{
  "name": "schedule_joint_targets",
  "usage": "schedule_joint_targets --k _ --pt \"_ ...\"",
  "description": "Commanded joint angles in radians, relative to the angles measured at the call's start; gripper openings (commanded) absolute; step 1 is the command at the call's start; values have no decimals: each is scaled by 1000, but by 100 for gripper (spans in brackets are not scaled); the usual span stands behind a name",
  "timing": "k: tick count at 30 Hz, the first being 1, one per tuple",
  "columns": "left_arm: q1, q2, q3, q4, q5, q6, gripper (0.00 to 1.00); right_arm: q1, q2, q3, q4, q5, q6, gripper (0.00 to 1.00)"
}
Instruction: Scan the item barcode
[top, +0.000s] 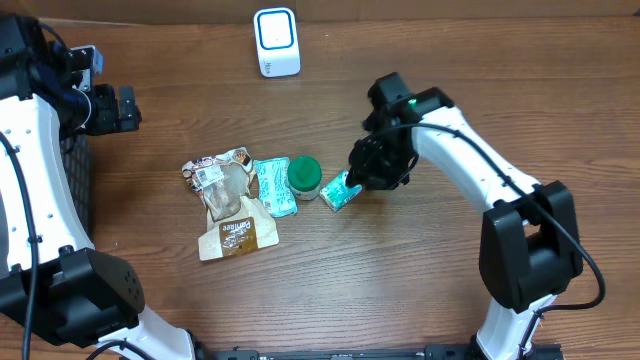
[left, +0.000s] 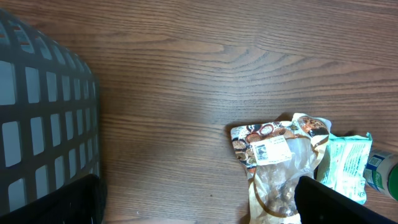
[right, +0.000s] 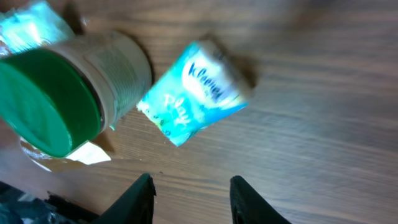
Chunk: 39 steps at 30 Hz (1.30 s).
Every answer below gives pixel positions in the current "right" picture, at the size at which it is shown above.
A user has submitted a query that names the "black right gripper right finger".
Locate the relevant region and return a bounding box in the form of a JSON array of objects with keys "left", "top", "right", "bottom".
[{"left": 229, "top": 175, "right": 290, "bottom": 224}]

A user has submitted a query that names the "teal tissue pack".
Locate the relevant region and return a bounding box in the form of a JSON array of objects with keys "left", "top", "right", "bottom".
[{"left": 137, "top": 39, "right": 251, "bottom": 146}]

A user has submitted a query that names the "teal wipes pouch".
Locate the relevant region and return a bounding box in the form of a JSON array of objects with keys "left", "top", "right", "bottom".
[{"left": 1, "top": 1, "right": 75, "bottom": 57}]

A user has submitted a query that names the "green lid jar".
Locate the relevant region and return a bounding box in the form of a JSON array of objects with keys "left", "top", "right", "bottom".
[{"left": 1, "top": 30, "right": 152, "bottom": 158}]

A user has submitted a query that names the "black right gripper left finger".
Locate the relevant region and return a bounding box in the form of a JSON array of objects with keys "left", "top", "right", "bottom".
[{"left": 92, "top": 173, "right": 156, "bottom": 224}]

